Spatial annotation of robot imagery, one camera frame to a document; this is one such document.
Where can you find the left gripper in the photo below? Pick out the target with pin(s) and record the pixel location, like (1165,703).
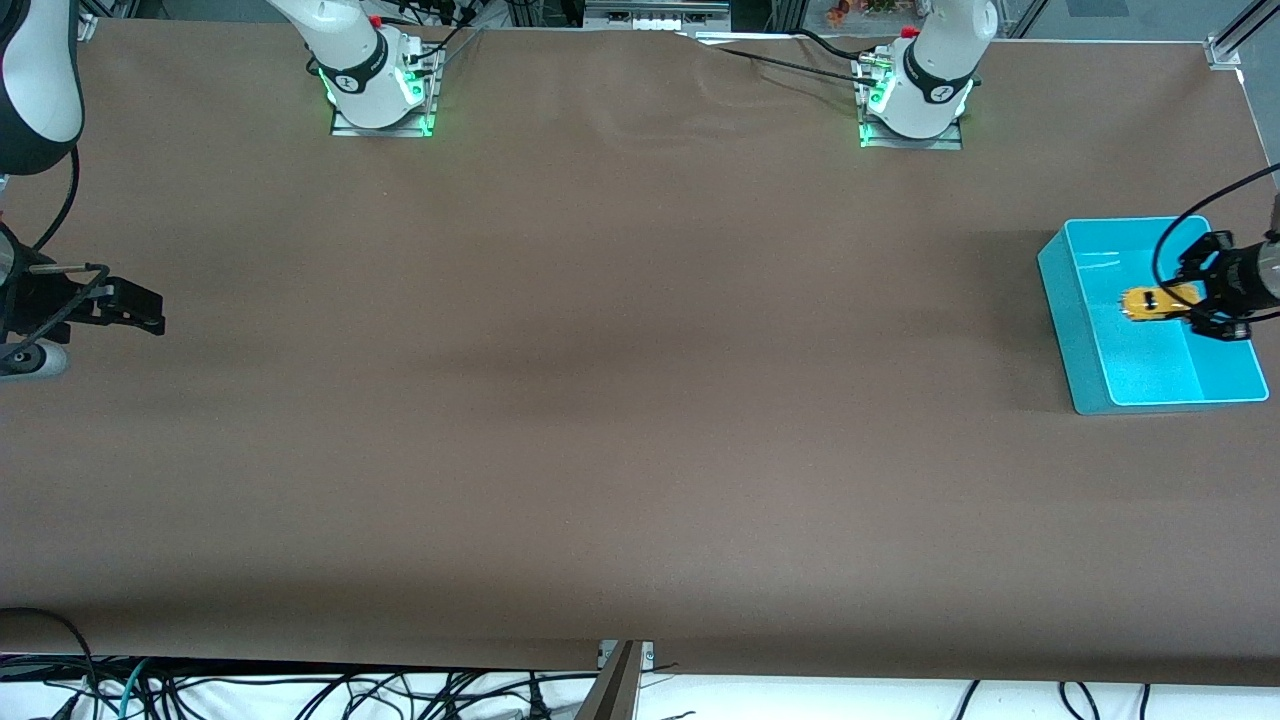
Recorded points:
(1236,279)

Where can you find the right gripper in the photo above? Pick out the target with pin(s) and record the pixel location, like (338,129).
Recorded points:
(42,300)

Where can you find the yellow beetle toy car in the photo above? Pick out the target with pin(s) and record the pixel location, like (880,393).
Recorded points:
(1155,302)

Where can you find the teal plastic bin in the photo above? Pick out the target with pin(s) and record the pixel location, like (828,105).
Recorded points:
(1140,370)

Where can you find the white power strip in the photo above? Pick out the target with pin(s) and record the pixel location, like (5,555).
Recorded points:
(655,14)

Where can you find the aluminium corner frame profile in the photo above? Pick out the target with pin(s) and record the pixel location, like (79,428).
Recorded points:
(1235,35)

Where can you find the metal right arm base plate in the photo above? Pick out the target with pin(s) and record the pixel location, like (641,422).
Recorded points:
(385,125)

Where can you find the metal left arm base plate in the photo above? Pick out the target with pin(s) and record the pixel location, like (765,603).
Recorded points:
(910,142)

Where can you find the metal table edge bracket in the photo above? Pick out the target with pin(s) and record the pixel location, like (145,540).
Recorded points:
(627,652)

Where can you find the grey slanted post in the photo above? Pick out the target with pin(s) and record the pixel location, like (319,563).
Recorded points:
(610,690)

